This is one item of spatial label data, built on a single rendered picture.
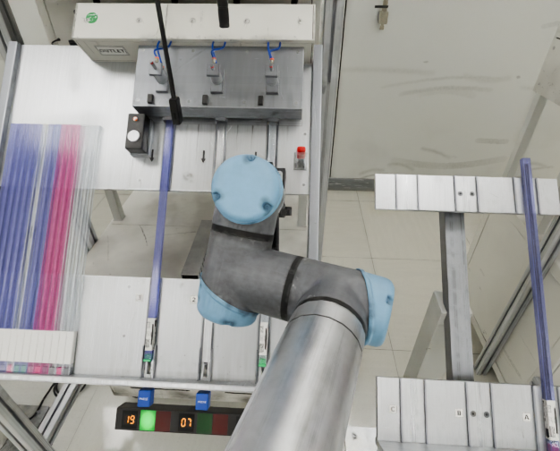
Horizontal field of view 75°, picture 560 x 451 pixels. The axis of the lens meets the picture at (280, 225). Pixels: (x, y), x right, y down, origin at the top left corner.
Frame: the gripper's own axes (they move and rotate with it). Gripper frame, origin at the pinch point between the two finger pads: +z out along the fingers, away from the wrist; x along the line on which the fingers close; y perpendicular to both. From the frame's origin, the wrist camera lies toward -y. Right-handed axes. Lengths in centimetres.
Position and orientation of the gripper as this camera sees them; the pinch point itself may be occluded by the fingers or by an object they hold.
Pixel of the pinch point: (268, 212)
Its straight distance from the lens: 73.3
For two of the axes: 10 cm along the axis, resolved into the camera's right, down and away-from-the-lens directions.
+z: 0.4, -0.2, 10.0
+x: -10.0, -0.3, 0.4
